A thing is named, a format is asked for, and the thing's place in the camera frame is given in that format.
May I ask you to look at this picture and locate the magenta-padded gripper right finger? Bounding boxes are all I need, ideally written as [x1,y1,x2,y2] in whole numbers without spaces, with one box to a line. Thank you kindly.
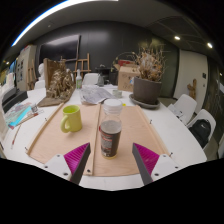
[131,142,183,186]

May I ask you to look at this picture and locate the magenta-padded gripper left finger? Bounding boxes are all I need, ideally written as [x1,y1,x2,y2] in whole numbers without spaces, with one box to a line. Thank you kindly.
[40,142,92,185]

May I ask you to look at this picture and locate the clear bottle with dark drink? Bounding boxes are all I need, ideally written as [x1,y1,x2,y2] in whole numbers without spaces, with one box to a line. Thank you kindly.
[98,98,124,160]

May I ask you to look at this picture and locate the tan wooden drawing board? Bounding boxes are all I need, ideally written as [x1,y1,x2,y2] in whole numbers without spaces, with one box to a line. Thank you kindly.
[26,102,171,177]

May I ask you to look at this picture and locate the yellow-green mug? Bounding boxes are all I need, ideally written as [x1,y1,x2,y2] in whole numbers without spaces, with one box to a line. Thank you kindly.
[60,104,83,134]

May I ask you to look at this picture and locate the dark round plant saucer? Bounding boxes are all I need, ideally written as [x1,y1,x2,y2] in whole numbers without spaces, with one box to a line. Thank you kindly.
[128,93,162,110]

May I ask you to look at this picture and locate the black backpack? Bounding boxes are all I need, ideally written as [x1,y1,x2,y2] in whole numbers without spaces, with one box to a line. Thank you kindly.
[188,118,212,149]

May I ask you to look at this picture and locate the thin wooden stick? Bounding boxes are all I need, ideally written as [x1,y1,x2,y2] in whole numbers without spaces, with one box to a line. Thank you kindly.
[10,123,22,149]

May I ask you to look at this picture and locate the white plastic chair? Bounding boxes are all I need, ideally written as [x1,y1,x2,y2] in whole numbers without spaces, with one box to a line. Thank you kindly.
[167,93,198,126]
[186,108,217,149]

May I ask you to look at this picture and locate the grey printed newspaper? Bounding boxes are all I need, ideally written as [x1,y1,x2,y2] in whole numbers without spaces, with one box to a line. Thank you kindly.
[79,84,116,105]

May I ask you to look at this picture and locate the dry plant in dark pot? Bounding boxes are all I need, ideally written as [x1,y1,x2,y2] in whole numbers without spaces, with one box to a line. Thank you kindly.
[132,46,167,105]

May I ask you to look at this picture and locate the purple and teal painting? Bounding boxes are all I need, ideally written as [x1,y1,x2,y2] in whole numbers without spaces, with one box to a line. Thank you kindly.
[4,101,34,129]

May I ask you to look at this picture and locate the small white cup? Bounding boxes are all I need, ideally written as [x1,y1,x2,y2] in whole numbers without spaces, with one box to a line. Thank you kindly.
[112,89,123,99]

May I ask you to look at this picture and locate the brown carved root sculpture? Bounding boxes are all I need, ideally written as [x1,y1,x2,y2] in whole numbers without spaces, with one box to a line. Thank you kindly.
[36,58,77,108]

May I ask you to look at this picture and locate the small green-labelled spray bottle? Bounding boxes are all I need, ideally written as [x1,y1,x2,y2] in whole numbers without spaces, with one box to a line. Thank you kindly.
[75,68,83,90]

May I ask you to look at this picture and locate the brown cardboard box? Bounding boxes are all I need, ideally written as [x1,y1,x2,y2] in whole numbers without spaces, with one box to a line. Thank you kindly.
[117,65,141,93]

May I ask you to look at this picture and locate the dark grey kettle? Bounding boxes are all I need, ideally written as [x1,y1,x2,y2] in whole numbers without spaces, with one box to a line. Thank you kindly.
[96,73,105,88]

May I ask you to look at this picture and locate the flat black box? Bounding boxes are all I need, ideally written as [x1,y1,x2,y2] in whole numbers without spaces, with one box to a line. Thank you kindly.
[1,87,29,113]

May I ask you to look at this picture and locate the wooden easel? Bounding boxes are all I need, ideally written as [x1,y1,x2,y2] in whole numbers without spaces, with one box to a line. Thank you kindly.
[26,59,37,89]
[73,52,92,79]

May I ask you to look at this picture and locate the white plaster bust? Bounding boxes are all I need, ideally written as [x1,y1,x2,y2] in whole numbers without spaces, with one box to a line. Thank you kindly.
[37,63,46,81]

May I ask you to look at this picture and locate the red box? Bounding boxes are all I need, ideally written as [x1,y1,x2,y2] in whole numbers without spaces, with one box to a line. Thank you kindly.
[117,59,136,68]

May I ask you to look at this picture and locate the white glass-door cabinet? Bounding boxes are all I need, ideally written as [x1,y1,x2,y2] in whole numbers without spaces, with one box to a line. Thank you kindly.
[15,44,38,92]

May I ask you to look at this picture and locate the recessed ceiling spotlights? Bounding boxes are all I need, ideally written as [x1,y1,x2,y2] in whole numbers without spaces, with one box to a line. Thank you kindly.
[3,34,214,66]

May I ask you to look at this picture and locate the long white ceiling light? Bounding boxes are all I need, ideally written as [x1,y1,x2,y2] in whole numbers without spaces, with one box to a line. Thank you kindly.
[11,0,119,48]

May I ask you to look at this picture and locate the black wall screen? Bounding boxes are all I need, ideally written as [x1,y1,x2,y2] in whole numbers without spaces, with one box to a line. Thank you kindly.
[39,34,82,64]

